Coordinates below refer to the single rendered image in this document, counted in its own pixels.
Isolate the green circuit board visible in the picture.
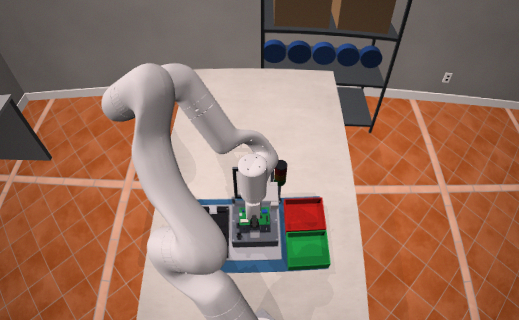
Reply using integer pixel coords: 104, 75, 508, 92
239, 207, 270, 225

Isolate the green open bin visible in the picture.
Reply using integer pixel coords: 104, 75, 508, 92
286, 230, 331, 271

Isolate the red bin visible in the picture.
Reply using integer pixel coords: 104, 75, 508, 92
284, 197, 326, 232

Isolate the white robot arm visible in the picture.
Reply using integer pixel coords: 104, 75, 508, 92
101, 63, 279, 320

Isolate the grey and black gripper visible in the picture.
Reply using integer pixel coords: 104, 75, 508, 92
245, 202, 261, 228

